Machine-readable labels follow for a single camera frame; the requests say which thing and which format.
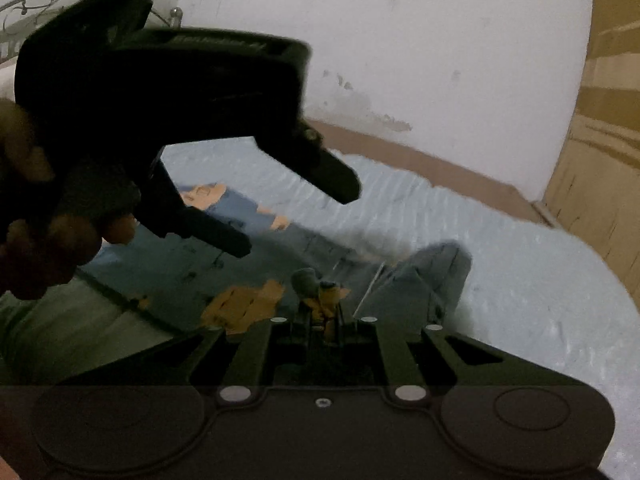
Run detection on blue pants with orange cars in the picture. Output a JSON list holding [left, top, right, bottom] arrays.
[[82, 184, 472, 335]]

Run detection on person's left hand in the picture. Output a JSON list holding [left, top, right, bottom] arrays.
[[1, 99, 136, 300]]

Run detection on brown wooden bed board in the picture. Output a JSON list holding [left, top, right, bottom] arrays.
[[309, 120, 550, 226]]

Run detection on ornate metal headboard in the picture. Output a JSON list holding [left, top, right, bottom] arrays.
[[1, 0, 183, 63]]

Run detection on light blue quilted bed cover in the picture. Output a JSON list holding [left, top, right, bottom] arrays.
[[1, 139, 639, 479]]

